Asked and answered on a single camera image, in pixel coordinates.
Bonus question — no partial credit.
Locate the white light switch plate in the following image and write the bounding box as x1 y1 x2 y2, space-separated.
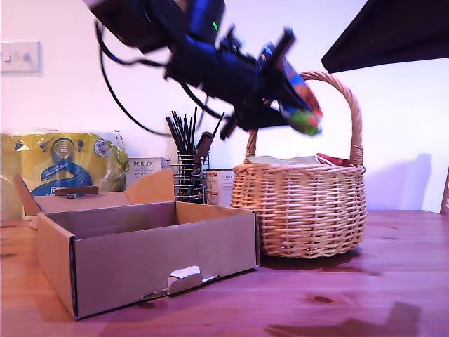
0 41 41 74

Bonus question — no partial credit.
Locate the yellow paper towel pack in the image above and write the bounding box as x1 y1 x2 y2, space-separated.
0 128 130 222

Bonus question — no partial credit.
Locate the chrome wire utensil holder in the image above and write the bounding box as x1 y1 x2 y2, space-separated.
177 152 210 204

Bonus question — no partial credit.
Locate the long black arm cable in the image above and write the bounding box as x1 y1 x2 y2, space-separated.
95 20 175 137

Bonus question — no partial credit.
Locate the blue Terry's egg bag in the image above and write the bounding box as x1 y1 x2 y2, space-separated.
258 44 323 137

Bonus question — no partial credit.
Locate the red egg bag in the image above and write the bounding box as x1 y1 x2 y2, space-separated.
315 152 354 168

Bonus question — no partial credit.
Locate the white labelled tin can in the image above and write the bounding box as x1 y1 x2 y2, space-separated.
206 168 235 208

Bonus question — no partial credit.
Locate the dark brown utensil handle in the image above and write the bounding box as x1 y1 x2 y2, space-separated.
194 132 214 166

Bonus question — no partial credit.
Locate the woven wicker basket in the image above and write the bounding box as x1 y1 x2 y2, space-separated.
229 71 368 260

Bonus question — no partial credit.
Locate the black chopstick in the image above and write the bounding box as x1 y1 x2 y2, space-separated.
182 114 191 156
164 117 182 156
170 111 187 156
208 112 225 141
189 107 198 156

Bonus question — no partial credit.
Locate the short black arm cable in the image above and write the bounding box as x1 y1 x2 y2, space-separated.
180 80 225 119

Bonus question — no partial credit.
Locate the brown cardboard box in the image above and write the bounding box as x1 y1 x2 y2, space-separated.
12 167 260 321

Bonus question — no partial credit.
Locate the white Porlex box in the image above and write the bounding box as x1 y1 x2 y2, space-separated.
126 157 171 183

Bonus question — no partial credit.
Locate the brown wooden chair back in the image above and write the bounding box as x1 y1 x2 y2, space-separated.
440 164 449 216

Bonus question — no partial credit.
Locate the white Galaxy truffle bag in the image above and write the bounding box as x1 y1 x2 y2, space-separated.
245 154 322 166

